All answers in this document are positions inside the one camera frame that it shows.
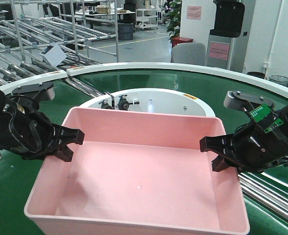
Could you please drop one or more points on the steel conveyor rollers right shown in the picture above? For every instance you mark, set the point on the steel conveyor rollers right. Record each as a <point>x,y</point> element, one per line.
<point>268,191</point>

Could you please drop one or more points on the metal roller rack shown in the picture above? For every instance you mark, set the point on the metal roller rack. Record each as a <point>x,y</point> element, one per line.
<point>21,35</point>

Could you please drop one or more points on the wire mesh waste bin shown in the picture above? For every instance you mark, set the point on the wire mesh waste bin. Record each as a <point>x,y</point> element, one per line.
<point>278,79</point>

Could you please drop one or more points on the white shelf cart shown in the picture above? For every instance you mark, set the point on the white shelf cart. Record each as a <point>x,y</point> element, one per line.
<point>146,19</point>

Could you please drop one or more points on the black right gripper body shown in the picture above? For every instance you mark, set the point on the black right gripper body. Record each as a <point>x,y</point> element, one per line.
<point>256,151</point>

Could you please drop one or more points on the grey chair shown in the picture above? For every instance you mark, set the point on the grey chair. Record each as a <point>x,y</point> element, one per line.
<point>189,53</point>

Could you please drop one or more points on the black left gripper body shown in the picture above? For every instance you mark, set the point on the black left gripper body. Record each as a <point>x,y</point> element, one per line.
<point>31,133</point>

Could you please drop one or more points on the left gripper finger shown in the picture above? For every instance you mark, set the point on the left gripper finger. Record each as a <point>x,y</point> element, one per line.
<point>64,135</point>
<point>62,152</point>

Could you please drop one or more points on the pink wall notice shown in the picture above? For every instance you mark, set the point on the pink wall notice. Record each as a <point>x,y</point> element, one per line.
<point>194,12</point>

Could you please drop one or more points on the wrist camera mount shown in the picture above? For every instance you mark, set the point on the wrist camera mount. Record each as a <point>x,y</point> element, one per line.
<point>242,101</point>
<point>40,92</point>

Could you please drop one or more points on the pink plastic bin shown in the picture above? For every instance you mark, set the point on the pink plastic bin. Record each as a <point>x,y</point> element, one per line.
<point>138,174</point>

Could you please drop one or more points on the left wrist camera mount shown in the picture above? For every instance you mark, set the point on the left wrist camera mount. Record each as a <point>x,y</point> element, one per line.
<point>40,92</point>

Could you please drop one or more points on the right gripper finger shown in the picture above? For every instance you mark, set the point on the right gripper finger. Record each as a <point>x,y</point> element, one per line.
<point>216,144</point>
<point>221,163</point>

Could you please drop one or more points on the black and silver kiosk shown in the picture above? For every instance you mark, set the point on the black and silver kiosk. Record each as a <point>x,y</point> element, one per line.
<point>227,27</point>

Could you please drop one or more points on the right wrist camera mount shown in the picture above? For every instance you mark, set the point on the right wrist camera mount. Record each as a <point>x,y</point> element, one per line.
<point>242,101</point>

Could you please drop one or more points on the green potted plant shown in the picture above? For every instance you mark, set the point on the green potted plant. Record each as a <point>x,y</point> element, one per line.
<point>174,17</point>

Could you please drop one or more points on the white outer conveyor rim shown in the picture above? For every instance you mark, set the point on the white outer conveyor rim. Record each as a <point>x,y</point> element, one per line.
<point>55,75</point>

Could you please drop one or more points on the white box on rack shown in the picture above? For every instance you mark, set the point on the white box on rack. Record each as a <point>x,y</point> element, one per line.
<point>53,54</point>

